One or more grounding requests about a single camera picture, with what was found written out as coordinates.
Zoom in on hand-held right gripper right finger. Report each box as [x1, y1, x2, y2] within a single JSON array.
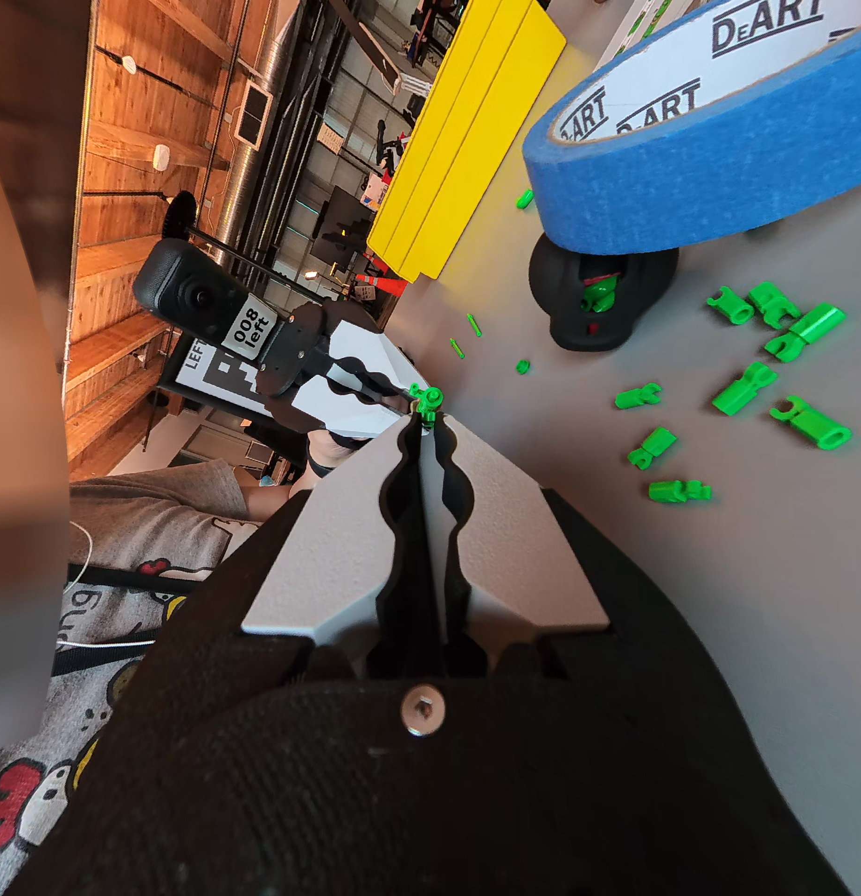
[[424, 416, 611, 676]]

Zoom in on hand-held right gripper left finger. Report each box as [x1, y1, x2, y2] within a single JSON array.
[[242, 416, 424, 679]]

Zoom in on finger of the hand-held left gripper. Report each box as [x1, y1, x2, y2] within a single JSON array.
[[289, 377, 413, 443], [322, 319, 420, 403]]

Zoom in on green lego vine assembly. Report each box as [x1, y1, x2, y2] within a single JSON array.
[[408, 384, 445, 429]]

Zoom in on person's left forearm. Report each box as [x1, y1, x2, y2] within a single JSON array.
[[240, 479, 312, 524]]

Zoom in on green lego leaf piece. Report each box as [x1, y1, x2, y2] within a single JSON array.
[[579, 272, 622, 314]]

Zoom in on scattered green lego pieces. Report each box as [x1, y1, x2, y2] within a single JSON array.
[[612, 280, 854, 506]]

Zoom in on lego instruction booklet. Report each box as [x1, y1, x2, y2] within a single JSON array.
[[595, 0, 715, 72]]

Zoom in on person's left hand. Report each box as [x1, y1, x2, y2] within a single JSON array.
[[306, 428, 367, 491]]

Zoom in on black monitor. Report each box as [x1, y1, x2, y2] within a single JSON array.
[[312, 185, 375, 270]]

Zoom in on black round fan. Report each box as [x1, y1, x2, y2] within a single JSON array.
[[163, 190, 197, 242]]

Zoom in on black round holder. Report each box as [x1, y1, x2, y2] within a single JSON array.
[[528, 234, 680, 352]]

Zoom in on yellow box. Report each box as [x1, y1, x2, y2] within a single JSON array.
[[366, 0, 568, 282]]

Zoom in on blue masking tape roll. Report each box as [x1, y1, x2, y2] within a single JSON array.
[[521, 0, 861, 256]]

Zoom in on white cable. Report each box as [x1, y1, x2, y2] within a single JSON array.
[[55, 519, 159, 651]]

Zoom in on silver ventilation duct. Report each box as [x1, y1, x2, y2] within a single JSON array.
[[214, 14, 312, 281]]

